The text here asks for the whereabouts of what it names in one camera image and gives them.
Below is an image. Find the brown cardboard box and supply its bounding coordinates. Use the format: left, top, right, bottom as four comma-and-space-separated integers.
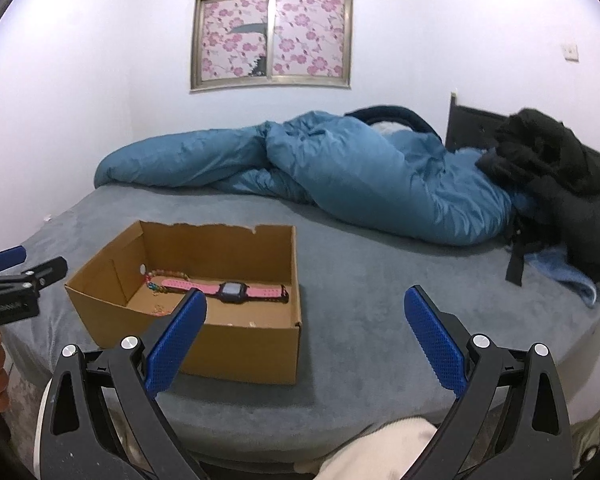
66, 221, 302, 385

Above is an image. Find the light blue towel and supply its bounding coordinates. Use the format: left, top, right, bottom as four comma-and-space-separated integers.
524, 246, 598, 308

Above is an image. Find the grey bed sheet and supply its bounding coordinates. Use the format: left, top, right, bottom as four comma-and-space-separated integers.
24, 185, 600, 463

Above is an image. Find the pink digital wristwatch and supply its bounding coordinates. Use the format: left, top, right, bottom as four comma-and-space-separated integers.
148, 278, 289, 304

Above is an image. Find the black jacket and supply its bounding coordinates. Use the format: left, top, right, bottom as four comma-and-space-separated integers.
476, 108, 600, 285

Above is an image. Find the blue quilt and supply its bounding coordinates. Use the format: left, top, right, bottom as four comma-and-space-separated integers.
94, 112, 514, 246

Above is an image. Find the black headboard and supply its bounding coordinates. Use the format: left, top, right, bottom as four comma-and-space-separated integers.
445, 92, 506, 152

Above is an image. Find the white wall switch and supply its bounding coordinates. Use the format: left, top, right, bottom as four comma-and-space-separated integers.
562, 44, 579, 63

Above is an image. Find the person's cream trouser leg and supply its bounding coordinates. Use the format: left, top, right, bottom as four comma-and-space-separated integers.
315, 417, 437, 480

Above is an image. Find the window with floral film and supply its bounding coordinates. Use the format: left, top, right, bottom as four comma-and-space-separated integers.
190, 0, 353, 92

